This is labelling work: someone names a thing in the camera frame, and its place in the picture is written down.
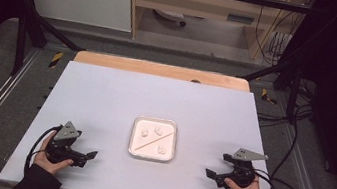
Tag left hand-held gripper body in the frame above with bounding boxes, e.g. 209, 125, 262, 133
44, 117, 85, 167

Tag black floor cables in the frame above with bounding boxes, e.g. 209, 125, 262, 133
254, 72, 319, 137

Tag hanging black cables bundle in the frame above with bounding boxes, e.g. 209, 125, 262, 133
249, 0, 299, 69

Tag light wooden desk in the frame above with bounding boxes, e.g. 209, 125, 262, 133
120, 0, 310, 67

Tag person's left hand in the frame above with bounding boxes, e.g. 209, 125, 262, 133
32, 129, 78, 178

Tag square white tray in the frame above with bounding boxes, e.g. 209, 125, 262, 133
127, 114, 181, 164

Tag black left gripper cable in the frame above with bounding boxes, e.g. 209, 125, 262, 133
22, 120, 64, 180

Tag yellow black tape mark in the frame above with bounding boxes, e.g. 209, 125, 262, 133
259, 87, 280, 106

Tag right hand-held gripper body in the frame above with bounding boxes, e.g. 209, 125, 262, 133
219, 145, 269, 189

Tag office chair base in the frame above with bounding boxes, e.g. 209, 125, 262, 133
151, 7, 189, 28

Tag large white board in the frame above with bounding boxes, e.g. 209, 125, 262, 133
0, 52, 297, 189

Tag wooden table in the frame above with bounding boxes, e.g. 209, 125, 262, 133
72, 48, 253, 93

